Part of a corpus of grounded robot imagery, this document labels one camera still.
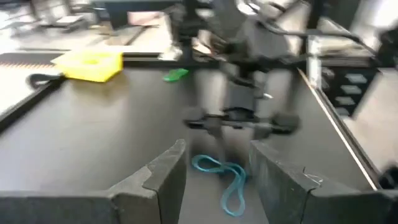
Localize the black clamp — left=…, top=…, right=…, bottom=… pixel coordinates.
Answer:
left=26, top=73, right=65, bottom=91

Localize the green rubber band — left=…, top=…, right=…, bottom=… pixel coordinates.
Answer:
left=162, top=68, right=190, bottom=83

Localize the black drawer cabinet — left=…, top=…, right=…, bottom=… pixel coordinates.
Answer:
left=322, top=67, right=381, bottom=118

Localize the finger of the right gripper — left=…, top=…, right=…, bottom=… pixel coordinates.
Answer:
left=253, top=129, right=271, bottom=141
left=206, top=126, right=225, bottom=158

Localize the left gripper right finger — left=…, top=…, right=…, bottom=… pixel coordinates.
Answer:
left=249, top=139, right=398, bottom=224

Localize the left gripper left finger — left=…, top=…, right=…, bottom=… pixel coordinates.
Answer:
left=0, top=139, right=188, bottom=224

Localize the yellow plastic basket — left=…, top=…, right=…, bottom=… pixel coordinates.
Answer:
left=51, top=49, right=124, bottom=83

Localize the teal rubber band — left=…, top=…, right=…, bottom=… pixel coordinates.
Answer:
left=190, top=154, right=248, bottom=218

